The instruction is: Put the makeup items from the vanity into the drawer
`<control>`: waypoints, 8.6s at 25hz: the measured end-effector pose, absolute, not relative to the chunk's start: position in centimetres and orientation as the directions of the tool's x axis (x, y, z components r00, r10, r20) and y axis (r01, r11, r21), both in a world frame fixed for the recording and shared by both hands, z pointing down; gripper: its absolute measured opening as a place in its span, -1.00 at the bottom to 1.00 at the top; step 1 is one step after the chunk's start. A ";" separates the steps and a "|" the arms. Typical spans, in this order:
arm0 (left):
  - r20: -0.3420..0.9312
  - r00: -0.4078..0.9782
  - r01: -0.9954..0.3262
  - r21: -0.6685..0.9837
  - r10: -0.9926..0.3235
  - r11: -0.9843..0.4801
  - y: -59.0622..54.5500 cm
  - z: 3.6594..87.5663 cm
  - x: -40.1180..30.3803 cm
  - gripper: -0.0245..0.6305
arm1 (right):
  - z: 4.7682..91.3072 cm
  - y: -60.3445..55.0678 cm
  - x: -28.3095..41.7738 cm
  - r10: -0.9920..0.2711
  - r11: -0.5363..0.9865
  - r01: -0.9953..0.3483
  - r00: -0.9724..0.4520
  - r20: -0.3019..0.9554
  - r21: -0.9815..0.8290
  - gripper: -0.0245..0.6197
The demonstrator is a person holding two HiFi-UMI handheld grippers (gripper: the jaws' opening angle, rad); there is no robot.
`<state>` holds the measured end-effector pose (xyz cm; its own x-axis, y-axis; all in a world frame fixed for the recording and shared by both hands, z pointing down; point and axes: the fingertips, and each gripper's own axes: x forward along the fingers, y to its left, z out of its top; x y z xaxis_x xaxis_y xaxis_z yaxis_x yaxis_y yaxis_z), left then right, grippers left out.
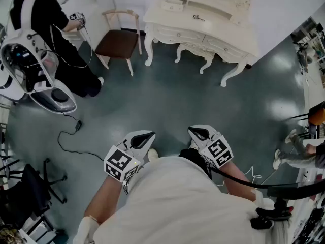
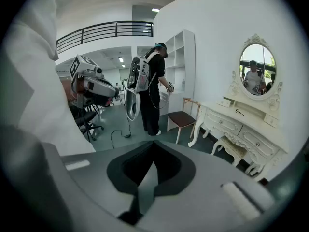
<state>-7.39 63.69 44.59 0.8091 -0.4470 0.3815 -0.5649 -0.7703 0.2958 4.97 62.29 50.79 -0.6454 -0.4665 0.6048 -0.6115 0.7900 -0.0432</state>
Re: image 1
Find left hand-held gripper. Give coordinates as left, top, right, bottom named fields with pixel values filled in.
left=103, top=130, right=156, bottom=183

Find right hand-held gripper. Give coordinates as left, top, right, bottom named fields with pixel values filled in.
left=188, top=125, right=234, bottom=169

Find cream ornate dressing table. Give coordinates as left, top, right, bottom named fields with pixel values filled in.
left=143, top=0, right=260, bottom=88

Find small white drawer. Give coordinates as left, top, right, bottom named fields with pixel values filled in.
left=161, top=0, right=185, bottom=12
left=228, top=13, right=246, bottom=26

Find person's right forearm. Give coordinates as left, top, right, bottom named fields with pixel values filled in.
left=219, top=161, right=257, bottom=202

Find person's left forearm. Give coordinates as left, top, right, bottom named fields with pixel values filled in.
left=86, top=173, right=125, bottom=226

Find white desk drawer with knob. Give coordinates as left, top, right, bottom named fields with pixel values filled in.
left=154, top=23, right=205, bottom=45
left=202, top=34, right=251, bottom=60

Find person's black trousers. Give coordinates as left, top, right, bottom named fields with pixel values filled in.
left=178, top=148, right=213, bottom=180

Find person's white shirt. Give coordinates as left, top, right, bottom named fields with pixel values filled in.
left=73, top=156, right=290, bottom=244

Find white carved stool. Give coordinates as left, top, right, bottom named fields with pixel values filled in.
left=174, top=42, right=216, bottom=75

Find wooden chair brown seat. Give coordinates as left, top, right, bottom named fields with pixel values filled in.
left=94, top=9, right=143, bottom=77

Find black equipment box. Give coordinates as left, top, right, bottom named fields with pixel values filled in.
left=266, top=183, right=325, bottom=200

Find orange chair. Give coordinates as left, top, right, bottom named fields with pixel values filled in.
left=284, top=105, right=325, bottom=140

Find black office chair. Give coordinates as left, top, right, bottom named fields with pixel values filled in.
left=0, top=158, right=68, bottom=236

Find cluttered shelving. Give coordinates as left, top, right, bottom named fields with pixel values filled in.
left=290, top=16, right=325, bottom=88

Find white backpack device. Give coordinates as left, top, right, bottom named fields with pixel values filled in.
left=0, top=28, right=77, bottom=114

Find thick black cable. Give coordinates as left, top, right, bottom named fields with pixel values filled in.
left=210, top=166, right=272, bottom=190

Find thin black floor cable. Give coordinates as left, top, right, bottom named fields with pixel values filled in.
left=57, top=112, right=105, bottom=155

